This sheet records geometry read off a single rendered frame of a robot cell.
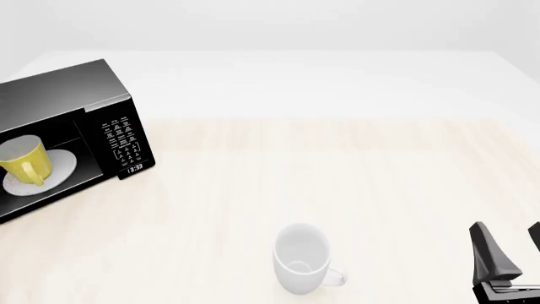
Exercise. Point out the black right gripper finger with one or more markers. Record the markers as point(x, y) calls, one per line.
point(489, 253)
point(535, 236)

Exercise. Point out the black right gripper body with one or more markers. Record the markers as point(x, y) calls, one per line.
point(510, 293)

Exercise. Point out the white microwave turntable plate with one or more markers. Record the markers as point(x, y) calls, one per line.
point(59, 168)

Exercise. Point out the black microwave oven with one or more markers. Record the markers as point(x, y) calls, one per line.
point(63, 95)

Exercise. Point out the yellow and white mug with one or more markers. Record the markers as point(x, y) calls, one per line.
point(29, 160)

